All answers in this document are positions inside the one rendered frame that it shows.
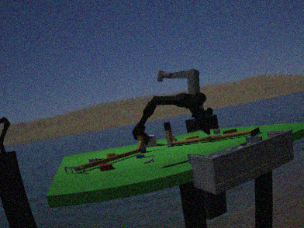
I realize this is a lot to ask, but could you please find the reddish-brown cube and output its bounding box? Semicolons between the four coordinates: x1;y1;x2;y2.
98;162;113;171

